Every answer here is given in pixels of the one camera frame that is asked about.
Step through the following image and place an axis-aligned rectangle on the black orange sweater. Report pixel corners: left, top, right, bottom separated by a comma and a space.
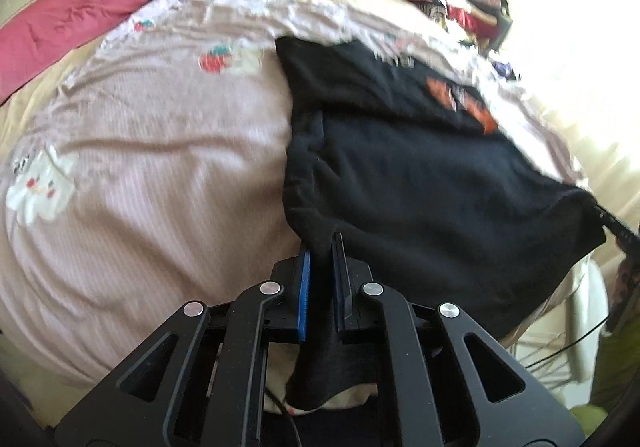
274, 35, 609, 416

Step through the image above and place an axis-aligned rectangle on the lilac strawberry print blanket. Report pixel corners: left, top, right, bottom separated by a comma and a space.
1, 0, 584, 385

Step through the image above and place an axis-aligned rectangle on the white curtain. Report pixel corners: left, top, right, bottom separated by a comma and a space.
506, 0, 639, 226

